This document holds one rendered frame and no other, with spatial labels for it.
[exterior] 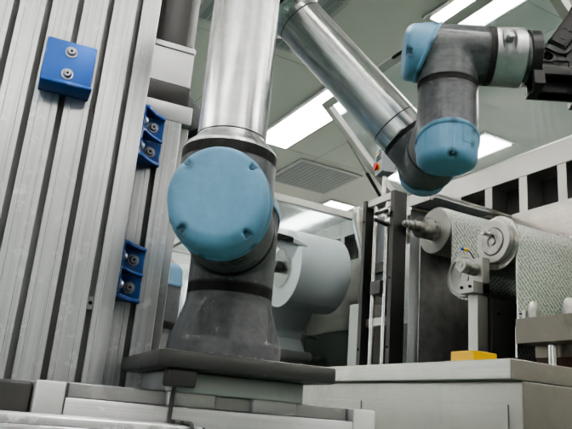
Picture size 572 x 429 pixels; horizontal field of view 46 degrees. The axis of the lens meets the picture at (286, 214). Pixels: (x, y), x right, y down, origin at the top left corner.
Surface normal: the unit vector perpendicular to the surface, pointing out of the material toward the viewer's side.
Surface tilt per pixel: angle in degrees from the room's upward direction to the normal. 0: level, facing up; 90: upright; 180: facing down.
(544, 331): 90
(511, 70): 141
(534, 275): 90
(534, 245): 90
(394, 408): 90
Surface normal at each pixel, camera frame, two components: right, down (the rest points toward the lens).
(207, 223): -0.04, -0.17
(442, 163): -0.08, 0.95
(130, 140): 0.41, -0.24
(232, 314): 0.21, -0.55
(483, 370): -0.87, -0.21
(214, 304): -0.18, -0.58
